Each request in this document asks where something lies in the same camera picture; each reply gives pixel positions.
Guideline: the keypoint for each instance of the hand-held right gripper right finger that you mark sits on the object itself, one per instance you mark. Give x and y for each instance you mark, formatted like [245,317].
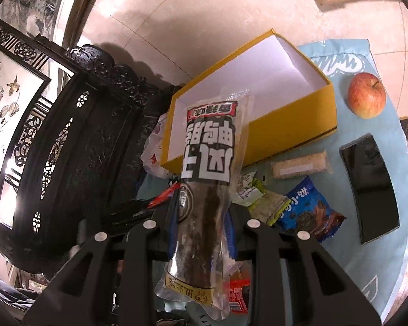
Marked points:
[231,234]

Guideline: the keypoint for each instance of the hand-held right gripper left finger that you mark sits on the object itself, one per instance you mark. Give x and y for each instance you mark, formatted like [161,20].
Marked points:
[171,231]

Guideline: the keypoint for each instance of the clear dark meat snack packet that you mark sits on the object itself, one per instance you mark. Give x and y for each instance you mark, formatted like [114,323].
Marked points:
[207,163]

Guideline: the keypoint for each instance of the blue cookie snack packet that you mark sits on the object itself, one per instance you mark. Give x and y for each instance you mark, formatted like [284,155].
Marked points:
[306,210]

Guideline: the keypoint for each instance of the beige cracker bar packet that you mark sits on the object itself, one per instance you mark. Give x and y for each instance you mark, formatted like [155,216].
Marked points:
[301,164]

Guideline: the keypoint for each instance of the yellow cardboard box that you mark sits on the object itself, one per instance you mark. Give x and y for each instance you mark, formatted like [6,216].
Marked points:
[292,129]

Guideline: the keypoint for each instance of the white green snack packet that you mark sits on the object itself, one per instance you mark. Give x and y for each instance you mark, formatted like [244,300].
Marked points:
[248,190]

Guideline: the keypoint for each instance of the red white snack packet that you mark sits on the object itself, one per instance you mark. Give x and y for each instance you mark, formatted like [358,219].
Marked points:
[239,295]

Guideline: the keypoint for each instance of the white plastic bag red print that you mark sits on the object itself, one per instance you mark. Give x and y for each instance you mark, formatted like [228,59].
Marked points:
[153,156]

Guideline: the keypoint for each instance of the carved black wooden furniture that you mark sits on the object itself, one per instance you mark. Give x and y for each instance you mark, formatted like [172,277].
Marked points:
[88,142]

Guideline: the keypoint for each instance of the light blue printed blanket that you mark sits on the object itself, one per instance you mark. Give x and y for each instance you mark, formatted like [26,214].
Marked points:
[370,265]

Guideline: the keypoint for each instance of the black smartphone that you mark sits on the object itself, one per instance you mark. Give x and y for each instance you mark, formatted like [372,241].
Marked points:
[369,186]

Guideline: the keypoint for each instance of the red apple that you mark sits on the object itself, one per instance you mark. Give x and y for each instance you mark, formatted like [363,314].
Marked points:
[365,96]

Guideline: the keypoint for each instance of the framed bird flower painting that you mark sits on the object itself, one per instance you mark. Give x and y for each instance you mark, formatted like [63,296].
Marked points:
[10,108]

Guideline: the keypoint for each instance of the framed ink painting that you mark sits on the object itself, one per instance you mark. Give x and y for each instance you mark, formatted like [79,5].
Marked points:
[34,6]

